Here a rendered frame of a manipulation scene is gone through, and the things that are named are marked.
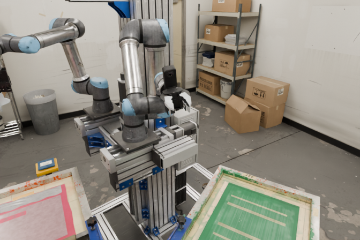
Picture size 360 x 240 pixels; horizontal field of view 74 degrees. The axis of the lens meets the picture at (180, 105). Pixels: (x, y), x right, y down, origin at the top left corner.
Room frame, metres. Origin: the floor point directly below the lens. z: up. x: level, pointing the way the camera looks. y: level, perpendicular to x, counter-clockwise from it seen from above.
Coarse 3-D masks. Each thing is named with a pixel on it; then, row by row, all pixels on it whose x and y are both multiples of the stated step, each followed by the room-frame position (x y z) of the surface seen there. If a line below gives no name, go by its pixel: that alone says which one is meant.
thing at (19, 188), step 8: (72, 168) 1.25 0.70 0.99; (48, 176) 1.17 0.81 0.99; (56, 176) 1.18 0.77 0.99; (64, 176) 1.20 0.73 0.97; (72, 176) 1.19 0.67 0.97; (24, 184) 1.10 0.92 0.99; (32, 184) 1.11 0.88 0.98; (40, 184) 1.13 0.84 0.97; (80, 184) 1.10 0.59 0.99; (0, 192) 1.04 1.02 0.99; (8, 192) 1.05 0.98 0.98; (16, 192) 1.07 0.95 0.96; (80, 192) 1.04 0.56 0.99; (80, 200) 0.98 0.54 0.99; (88, 208) 0.92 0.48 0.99; (88, 216) 0.87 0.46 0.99
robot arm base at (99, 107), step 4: (96, 100) 1.54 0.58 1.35; (100, 100) 1.54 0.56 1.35; (104, 100) 1.55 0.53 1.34; (108, 100) 1.58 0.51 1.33; (92, 104) 1.57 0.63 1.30; (96, 104) 1.54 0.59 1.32; (100, 104) 1.53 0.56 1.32; (104, 104) 1.54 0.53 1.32; (108, 104) 1.56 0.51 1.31; (112, 104) 1.61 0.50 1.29; (92, 108) 1.55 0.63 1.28; (96, 108) 1.53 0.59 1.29; (100, 108) 1.53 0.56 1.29; (104, 108) 1.53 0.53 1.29; (108, 108) 1.55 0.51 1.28; (112, 108) 1.59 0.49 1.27; (96, 112) 1.52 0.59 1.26; (100, 112) 1.52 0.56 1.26; (104, 112) 1.53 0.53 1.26
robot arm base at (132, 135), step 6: (126, 126) 1.16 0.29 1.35; (132, 126) 1.15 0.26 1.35; (138, 126) 1.16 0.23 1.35; (144, 126) 1.19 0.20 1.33; (126, 132) 1.15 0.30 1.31; (132, 132) 1.14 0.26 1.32; (138, 132) 1.15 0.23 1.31; (144, 132) 1.17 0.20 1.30; (126, 138) 1.14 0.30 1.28; (132, 138) 1.14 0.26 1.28; (138, 138) 1.14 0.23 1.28; (144, 138) 1.16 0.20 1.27
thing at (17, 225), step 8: (16, 208) 0.96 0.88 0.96; (24, 208) 0.96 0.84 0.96; (0, 216) 0.90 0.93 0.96; (8, 216) 0.90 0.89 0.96; (24, 216) 0.90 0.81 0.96; (0, 224) 0.85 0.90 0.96; (8, 224) 0.85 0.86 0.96; (16, 224) 0.85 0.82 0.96; (24, 224) 0.85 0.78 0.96; (0, 232) 0.81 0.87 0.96; (8, 232) 0.81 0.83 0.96; (16, 232) 0.81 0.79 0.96; (24, 232) 0.81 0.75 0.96
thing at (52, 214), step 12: (36, 204) 0.99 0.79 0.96; (48, 204) 0.99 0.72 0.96; (60, 204) 0.99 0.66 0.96; (36, 216) 0.90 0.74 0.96; (48, 216) 0.90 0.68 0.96; (60, 216) 0.90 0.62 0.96; (72, 216) 0.90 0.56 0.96; (36, 228) 0.83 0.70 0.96; (48, 228) 0.83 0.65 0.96; (60, 228) 0.83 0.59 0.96; (72, 228) 0.83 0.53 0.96
